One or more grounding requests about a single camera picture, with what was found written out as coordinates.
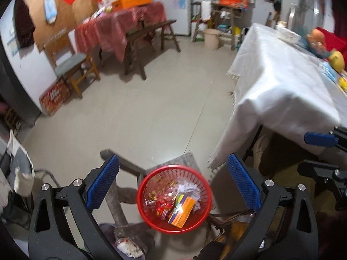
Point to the grey wooden stool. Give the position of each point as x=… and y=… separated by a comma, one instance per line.
x=116, y=195

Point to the white printed tissue packet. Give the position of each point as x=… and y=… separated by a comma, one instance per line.
x=192, y=190

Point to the orange long box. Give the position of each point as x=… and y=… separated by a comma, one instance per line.
x=125, y=4

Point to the orange yellow paper box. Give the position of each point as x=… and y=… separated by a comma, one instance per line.
x=184, y=204

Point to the red covered side table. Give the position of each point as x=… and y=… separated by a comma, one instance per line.
x=109, y=30

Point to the red cushion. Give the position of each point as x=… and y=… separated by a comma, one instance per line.
x=334, y=42

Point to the dark wooden bench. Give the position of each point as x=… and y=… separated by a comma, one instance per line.
x=147, y=34

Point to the blue glass fruit bowl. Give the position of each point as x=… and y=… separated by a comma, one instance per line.
x=315, y=48

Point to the wooden chair grey cushion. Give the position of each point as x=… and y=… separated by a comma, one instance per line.
x=75, y=68

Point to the red plastic basket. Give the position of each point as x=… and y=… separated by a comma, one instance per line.
x=168, y=176

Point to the white refrigerator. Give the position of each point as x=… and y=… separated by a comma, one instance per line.
x=179, y=10

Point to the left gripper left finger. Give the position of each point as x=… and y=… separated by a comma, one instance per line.
x=62, y=224

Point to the red snack bag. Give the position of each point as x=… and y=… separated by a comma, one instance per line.
x=161, y=201

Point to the light blue feather tablecloth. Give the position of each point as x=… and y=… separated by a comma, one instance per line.
x=281, y=87

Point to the white floral paper cup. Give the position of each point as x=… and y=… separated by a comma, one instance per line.
x=127, y=247

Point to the orange apple fruit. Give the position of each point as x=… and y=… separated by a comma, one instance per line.
x=316, y=36

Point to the stainless steel thermos bottle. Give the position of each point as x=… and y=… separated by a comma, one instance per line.
x=291, y=19

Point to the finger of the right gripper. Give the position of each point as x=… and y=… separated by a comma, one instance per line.
x=322, y=140

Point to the white ceramic bowl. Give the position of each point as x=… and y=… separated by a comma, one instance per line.
x=287, y=35

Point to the yellow pomelo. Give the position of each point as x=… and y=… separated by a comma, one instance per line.
x=336, y=60

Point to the grey trash bin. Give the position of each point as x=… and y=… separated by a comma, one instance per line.
x=144, y=241

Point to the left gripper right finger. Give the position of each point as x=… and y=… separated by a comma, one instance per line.
x=284, y=225

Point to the yellow pompom decoration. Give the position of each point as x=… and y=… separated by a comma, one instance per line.
x=343, y=84

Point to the red printed floor box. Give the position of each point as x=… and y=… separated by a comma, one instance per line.
x=54, y=97

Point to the blue surgical mask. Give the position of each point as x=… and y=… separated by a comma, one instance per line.
x=327, y=70

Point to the beige plastic bucket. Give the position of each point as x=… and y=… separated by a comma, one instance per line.
x=211, y=39

